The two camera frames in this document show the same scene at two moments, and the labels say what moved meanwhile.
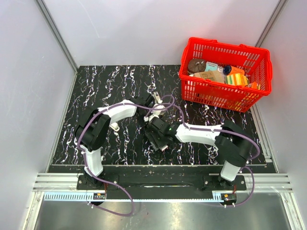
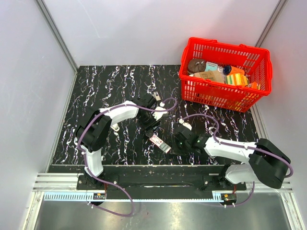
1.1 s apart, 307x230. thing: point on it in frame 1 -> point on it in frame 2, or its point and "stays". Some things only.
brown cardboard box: (214, 75) stays
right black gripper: (151, 136) -> (175, 141)
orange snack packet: (254, 85) stays
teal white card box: (210, 66) stays
